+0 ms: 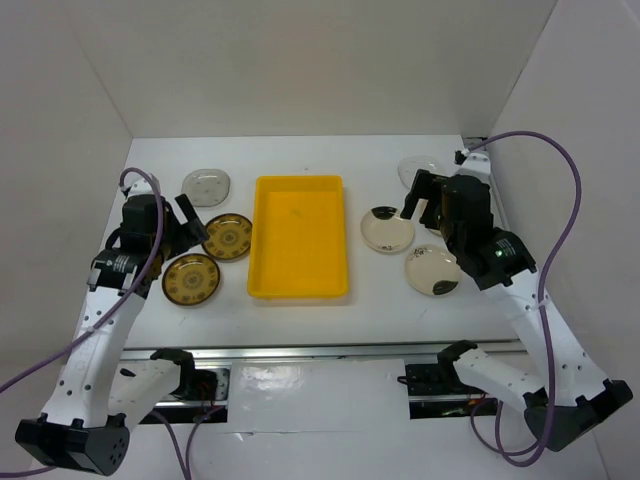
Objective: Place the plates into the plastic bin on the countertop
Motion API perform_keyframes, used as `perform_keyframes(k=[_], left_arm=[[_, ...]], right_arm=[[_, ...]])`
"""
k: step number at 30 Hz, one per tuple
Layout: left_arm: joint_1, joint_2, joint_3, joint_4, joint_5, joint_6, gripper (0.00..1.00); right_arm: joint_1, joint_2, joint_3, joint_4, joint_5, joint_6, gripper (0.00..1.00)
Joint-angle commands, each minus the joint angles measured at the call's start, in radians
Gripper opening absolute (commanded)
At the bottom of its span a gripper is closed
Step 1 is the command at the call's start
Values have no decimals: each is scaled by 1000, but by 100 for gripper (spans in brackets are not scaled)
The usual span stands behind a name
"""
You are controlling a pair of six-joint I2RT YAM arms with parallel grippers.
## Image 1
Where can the yellow patterned plate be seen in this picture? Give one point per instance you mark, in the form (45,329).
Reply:
(229,237)
(191,280)

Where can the yellow plastic bin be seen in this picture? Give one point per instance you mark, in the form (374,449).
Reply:
(298,246)

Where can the clear glass plate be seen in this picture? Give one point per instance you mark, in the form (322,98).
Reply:
(206,188)
(409,166)

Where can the cream plate black brushstroke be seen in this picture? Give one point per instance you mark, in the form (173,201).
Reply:
(384,231)
(432,270)

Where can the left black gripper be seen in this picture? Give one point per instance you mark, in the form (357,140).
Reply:
(196,232)

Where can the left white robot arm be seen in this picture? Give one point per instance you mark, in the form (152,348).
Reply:
(87,423)

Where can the aluminium front rail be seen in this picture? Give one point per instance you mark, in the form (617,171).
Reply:
(316,352)

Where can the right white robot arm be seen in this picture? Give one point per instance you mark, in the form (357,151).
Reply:
(569,394)

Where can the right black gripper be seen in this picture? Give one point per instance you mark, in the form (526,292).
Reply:
(427,185)

